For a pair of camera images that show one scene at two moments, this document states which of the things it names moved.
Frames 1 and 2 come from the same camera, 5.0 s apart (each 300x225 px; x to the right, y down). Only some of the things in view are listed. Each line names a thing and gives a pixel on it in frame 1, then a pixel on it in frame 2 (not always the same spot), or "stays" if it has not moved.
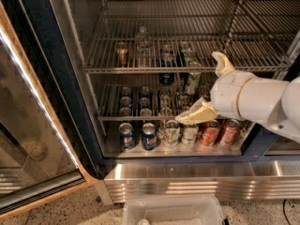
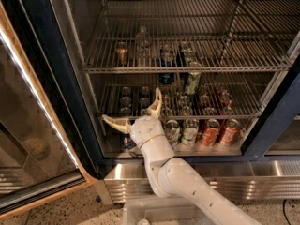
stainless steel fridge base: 232,179 stays
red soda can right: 230,132 stays
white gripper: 225,94 -> 144,129
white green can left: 171,133 stays
